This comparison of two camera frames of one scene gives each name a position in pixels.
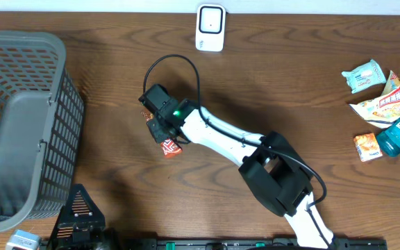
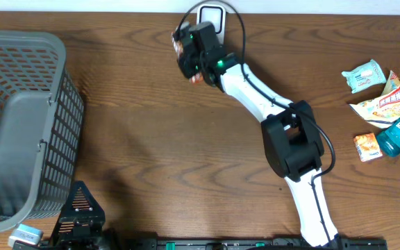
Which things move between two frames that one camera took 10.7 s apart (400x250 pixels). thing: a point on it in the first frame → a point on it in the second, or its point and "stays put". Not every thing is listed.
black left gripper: x=94 y=238 stays put
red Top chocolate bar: x=169 y=147 → x=178 y=47
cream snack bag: x=396 y=100 stays put
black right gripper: x=156 y=134 → x=185 y=67
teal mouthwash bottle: x=392 y=140 stays put
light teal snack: x=367 y=75 stays put
